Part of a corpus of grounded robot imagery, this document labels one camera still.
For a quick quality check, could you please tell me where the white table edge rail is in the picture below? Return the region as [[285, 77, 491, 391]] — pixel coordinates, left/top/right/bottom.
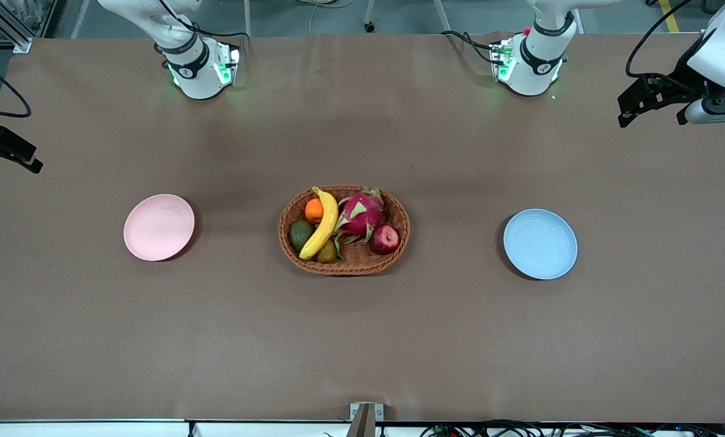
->
[[0, 419, 351, 437]]

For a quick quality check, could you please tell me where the blue plate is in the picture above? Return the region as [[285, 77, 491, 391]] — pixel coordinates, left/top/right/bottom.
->
[[503, 209, 579, 280]]

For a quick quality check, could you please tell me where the brown table cover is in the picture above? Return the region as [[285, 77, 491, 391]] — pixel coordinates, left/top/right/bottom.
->
[[0, 32, 725, 424]]

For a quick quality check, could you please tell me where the pink plate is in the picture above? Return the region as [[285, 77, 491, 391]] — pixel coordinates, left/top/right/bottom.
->
[[123, 194, 196, 262]]

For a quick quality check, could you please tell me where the brown wicker basket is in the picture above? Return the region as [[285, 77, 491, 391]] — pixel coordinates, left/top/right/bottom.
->
[[277, 185, 411, 277]]

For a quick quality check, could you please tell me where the yellow banana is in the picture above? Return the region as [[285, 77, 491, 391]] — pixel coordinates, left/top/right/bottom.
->
[[299, 186, 339, 260]]

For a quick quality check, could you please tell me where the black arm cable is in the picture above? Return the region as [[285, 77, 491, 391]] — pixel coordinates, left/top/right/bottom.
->
[[625, 0, 694, 80], [0, 55, 33, 119]]

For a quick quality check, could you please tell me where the pink dragon fruit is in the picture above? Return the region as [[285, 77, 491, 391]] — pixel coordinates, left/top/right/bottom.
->
[[333, 188, 389, 259]]

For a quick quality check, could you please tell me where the black base cable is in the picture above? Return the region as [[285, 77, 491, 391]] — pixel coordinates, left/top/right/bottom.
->
[[440, 29, 498, 65]]

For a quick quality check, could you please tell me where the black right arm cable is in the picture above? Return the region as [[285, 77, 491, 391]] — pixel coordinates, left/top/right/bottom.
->
[[0, 55, 33, 119]]

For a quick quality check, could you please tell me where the grey metal camera mount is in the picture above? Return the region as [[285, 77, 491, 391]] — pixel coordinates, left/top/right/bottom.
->
[[349, 402, 384, 437]]

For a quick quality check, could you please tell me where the green avocado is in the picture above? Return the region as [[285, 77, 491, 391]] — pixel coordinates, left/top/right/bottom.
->
[[289, 220, 315, 252]]

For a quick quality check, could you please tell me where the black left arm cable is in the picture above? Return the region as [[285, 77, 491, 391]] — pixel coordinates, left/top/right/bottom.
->
[[625, 0, 694, 80]]

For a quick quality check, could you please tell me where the red apple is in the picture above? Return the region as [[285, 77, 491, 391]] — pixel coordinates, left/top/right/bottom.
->
[[370, 225, 400, 256]]

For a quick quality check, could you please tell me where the black cable bundle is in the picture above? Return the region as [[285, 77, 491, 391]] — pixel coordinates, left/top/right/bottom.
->
[[420, 419, 725, 437]]

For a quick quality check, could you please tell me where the aluminium frame post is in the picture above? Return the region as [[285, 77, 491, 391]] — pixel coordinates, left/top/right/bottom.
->
[[0, 0, 33, 54]]

